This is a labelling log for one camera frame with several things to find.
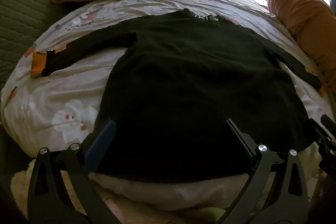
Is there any light green cloth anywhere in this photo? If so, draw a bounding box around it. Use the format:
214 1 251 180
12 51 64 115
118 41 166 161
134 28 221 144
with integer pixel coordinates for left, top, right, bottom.
181 207 229 223

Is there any white printed blanket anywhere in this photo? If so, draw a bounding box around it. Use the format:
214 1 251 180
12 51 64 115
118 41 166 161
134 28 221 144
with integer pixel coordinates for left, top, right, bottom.
0 0 332 211

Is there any black sweater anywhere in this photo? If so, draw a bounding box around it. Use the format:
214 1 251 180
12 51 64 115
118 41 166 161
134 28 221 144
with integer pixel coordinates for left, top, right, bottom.
42 8 323 184

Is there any cream fluffy rug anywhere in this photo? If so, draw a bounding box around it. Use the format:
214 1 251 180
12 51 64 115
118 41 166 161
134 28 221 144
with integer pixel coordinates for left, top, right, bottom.
10 158 87 214

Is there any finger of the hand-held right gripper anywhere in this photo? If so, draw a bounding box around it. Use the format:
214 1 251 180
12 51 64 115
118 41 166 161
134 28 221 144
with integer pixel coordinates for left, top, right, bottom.
310 114 336 177

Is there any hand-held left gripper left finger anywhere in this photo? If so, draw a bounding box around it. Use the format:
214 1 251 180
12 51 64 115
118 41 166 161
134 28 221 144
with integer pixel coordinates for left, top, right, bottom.
27 119 117 224

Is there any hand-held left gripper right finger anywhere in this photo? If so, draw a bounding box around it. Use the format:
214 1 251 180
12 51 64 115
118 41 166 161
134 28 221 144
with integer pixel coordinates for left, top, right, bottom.
223 118 310 224

